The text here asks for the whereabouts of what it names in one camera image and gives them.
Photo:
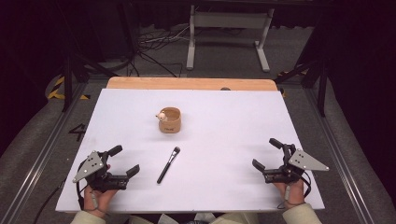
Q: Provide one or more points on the wooden table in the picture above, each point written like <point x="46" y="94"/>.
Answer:
<point x="186" y="83"/>

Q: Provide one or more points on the yellow black floor tape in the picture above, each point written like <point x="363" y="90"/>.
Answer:
<point x="56" y="90"/>

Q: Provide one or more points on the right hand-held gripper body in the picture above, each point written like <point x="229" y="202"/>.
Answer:
<point x="299" y="161"/>

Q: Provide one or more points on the metal floor rail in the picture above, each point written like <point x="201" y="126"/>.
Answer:
<point x="40" y="155"/>
<point x="339" y="158"/>

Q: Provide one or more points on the person's right hand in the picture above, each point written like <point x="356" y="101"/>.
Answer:
<point x="294" y="193"/>

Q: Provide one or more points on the black makeup brush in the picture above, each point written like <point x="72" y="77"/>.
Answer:
<point x="168" y="166"/>

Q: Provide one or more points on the person's left hand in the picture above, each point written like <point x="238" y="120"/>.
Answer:
<point x="99" y="200"/>

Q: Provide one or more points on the black tripod stand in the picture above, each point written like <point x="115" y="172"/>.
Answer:
<point x="74" y="67"/>
<point x="314" y="71"/>

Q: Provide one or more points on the person's light clothing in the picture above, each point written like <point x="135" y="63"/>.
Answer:
<point x="193" y="218"/>

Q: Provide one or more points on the wooden cup with bear figure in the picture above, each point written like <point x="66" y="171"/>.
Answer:
<point x="170" y="124"/>

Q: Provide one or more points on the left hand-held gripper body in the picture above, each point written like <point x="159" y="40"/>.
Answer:
<point x="93" y="169"/>

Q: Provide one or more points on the white table sheet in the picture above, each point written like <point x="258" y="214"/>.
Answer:
<point x="214" y="124"/>

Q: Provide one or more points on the grey metal stand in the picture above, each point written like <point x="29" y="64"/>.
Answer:
<point x="229" y="20"/>

